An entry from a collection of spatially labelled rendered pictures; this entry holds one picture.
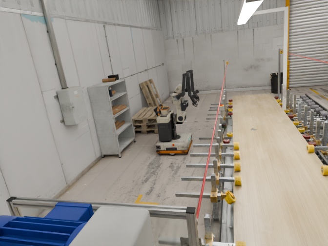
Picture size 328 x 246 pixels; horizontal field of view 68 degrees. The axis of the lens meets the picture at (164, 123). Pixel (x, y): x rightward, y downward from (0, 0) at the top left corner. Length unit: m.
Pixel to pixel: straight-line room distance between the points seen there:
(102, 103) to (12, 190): 2.26
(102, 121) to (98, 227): 4.82
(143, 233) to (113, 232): 0.04
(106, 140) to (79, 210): 4.83
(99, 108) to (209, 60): 6.59
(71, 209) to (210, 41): 10.35
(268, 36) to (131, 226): 10.50
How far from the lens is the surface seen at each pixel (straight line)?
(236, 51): 10.66
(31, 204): 0.78
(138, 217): 0.39
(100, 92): 5.02
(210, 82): 10.81
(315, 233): 1.89
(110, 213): 0.41
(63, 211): 0.50
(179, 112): 4.85
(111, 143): 5.27
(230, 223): 2.30
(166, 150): 4.97
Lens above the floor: 2.09
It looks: 17 degrees down
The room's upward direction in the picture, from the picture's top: 7 degrees counter-clockwise
